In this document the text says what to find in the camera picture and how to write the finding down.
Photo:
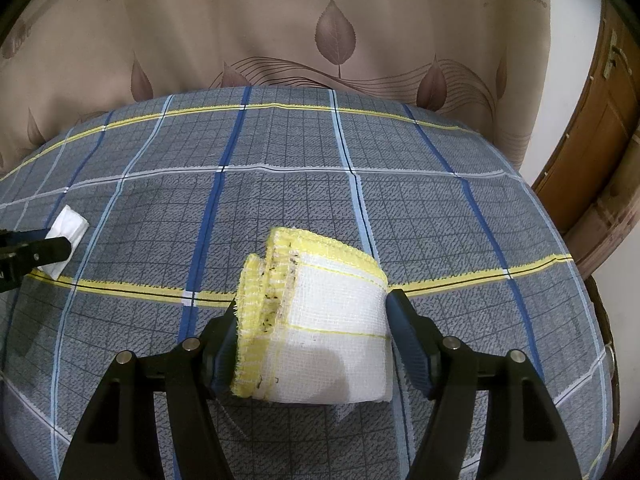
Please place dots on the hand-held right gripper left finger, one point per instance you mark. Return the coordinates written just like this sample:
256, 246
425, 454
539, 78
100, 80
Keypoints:
222, 365

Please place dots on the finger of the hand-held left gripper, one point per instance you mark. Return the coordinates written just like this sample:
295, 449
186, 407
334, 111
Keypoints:
25, 235
47, 251

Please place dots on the round metal cap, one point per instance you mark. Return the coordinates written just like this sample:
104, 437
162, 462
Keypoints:
611, 355

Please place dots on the metal door hinge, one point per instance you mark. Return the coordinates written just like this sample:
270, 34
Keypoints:
612, 60

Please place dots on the wooden door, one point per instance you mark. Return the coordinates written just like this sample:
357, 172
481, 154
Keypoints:
600, 160

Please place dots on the beige leaf-print curtain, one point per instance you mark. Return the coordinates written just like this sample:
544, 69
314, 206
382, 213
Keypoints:
250, 25

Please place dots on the grey plaid bed sheet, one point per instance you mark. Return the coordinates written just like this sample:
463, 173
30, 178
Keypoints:
450, 235

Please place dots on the wooden bed frame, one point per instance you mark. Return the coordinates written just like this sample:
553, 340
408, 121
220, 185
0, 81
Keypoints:
605, 310

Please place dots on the yellow-trimmed white cloth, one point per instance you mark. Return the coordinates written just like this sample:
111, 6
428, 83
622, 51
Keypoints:
325, 340

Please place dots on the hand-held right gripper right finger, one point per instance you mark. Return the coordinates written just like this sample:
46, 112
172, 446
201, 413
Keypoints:
412, 345

